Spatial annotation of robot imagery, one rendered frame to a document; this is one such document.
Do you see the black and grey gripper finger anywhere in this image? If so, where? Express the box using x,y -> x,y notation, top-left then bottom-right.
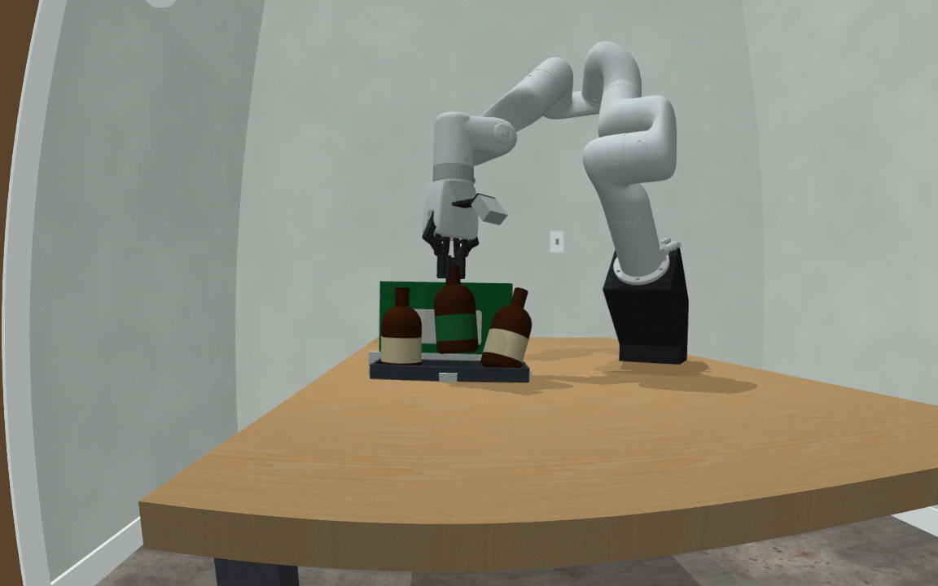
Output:
422,211 -> 452,278
452,237 -> 479,279

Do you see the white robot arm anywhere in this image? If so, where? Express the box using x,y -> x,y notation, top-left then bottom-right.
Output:
432,42 -> 682,285

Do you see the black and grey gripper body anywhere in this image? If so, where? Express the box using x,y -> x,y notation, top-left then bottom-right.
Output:
423,178 -> 478,241

